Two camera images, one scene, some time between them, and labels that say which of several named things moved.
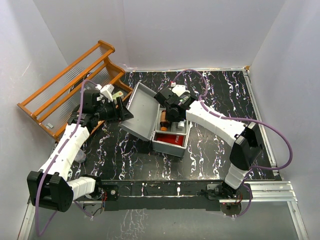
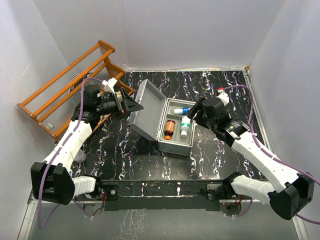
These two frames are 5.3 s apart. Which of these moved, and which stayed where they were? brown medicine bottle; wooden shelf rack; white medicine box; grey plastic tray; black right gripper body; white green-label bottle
Moved: black right gripper body; white green-label bottle; grey plastic tray; brown medicine bottle
Stayed: wooden shelf rack; white medicine box
